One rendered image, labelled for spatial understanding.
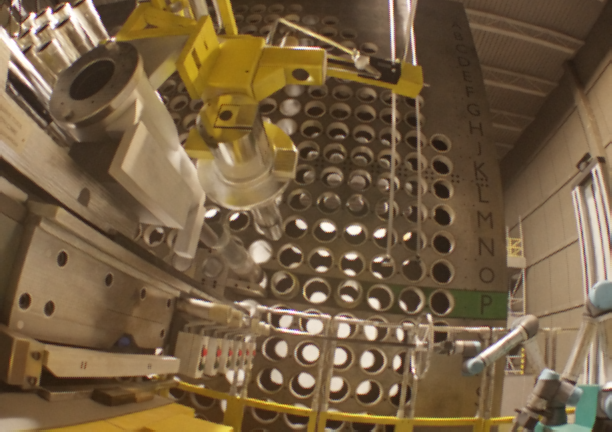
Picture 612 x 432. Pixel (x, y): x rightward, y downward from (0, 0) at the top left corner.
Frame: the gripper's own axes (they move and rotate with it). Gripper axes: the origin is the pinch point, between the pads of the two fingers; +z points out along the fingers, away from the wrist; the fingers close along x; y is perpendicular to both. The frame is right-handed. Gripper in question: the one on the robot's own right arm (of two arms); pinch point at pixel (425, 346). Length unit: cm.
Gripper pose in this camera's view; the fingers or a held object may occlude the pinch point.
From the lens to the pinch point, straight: 194.1
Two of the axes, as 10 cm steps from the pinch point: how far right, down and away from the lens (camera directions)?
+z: -9.9, -1.1, 1.1
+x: 0.3, 5.6, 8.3
